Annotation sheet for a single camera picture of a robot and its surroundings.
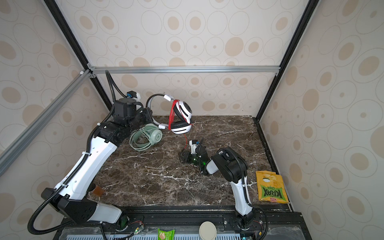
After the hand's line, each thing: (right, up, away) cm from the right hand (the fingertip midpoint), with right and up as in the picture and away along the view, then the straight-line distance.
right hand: (180, 154), depth 96 cm
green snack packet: (-5, -33, -27) cm, 43 cm away
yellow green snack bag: (+53, -17, -11) cm, 57 cm away
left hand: (-9, +25, -27) cm, 38 cm away
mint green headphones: (-21, +13, +4) cm, 24 cm away
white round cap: (+15, -30, -29) cm, 45 cm away
